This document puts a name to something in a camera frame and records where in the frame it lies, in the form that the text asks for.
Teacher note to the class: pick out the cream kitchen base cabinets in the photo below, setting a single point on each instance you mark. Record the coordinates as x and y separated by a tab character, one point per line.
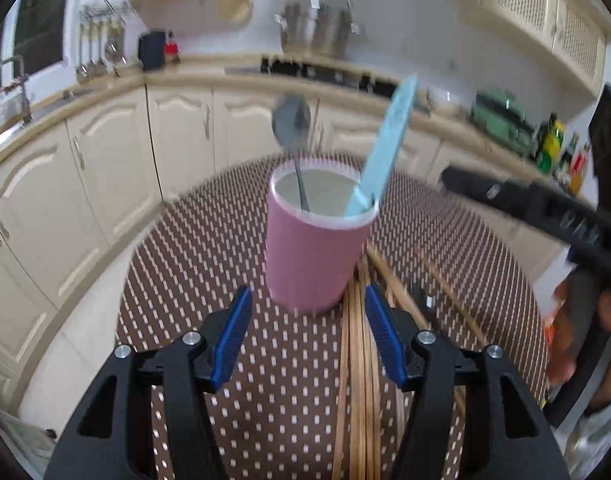
110	160

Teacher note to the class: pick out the metal kitchen faucet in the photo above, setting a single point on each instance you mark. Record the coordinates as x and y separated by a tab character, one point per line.
20	90

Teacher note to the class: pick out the black gas hob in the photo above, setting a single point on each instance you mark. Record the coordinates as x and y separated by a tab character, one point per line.
330	72

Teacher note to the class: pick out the beige kitchen countertop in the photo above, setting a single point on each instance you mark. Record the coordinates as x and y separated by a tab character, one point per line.
185	77

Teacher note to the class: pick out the pink cup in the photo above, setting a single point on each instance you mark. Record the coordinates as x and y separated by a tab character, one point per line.
310	255

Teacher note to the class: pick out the white bowl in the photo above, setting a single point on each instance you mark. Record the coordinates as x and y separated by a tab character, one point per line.
444	100

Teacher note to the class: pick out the red-capped bottle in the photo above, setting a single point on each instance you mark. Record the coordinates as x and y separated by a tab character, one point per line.
579	165

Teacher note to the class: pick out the light blue spatula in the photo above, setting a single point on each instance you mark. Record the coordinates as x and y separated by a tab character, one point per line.
388	145

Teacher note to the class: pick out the red container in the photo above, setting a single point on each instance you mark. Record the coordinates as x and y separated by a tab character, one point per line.
172	49

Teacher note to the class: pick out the cream lattice wall cabinet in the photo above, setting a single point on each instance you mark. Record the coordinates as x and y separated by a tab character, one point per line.
535	5

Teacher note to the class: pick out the green and yellow bottle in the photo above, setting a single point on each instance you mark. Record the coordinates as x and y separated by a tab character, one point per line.
550	142

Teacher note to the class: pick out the steel cooking pot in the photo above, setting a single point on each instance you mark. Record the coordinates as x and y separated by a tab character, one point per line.
315	30

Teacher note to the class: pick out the brown polka-dot tablecloth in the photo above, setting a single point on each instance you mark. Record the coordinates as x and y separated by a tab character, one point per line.
285	385

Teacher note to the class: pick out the pile of wooden chopsticks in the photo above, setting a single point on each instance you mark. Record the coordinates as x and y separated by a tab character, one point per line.
358	385

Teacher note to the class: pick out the green countertop appliance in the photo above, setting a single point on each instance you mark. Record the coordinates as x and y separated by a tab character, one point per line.
500	120

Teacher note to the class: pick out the metal spoon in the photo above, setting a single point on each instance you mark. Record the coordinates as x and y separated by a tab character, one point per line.
291	120

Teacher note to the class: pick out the wall rail with metal ladles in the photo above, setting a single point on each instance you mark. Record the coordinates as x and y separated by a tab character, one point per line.
102	35

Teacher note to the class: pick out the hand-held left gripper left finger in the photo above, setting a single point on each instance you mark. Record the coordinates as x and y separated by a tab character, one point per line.
230	342

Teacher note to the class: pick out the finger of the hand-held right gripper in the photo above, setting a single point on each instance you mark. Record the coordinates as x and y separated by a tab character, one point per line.
525	202

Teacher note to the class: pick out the dark electric kettle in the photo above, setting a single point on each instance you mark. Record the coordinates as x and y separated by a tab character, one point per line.
152	51

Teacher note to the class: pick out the kitchen window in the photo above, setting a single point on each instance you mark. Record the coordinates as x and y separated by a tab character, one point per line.
35	25

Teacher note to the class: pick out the orange plastic bag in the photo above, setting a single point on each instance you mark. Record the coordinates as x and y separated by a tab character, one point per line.
549	332

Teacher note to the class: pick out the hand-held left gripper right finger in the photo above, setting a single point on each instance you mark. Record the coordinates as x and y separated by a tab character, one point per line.
385	342

